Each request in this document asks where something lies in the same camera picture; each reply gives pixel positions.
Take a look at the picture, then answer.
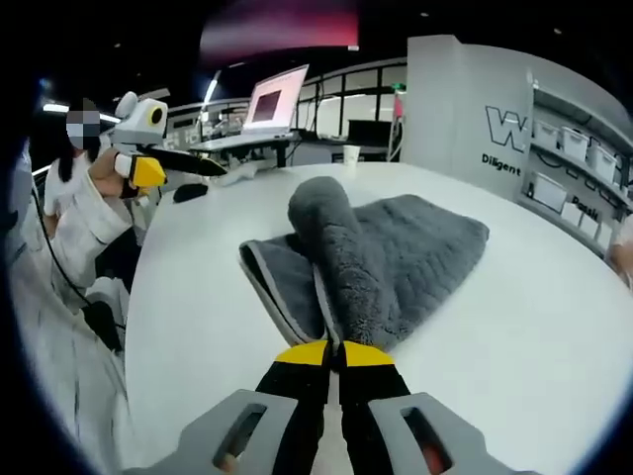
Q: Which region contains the grey towel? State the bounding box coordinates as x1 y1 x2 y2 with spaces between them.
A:
238 176 491 353

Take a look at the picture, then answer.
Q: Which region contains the person's left hand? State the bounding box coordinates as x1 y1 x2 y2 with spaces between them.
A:
88 150 142 202

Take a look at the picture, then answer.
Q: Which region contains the black round object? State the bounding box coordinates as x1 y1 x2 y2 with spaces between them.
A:
172 182 210 204

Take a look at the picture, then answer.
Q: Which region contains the white side desk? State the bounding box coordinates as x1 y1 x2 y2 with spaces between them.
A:
187 129 303 167

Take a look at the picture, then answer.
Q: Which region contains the large computer monitor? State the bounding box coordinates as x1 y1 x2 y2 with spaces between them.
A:
241 63 311 138

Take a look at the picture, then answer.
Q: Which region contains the person's white garment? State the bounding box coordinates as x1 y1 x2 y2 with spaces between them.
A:
7 217 135 475

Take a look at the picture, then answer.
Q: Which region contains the group of white storage boxes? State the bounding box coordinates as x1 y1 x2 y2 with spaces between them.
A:
533 118 630 238

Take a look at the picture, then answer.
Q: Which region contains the grey metal shelf rack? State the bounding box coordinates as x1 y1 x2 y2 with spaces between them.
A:
523 73 633 248

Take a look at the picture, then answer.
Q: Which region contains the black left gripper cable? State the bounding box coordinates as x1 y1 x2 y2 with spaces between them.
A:
29 185 124 353

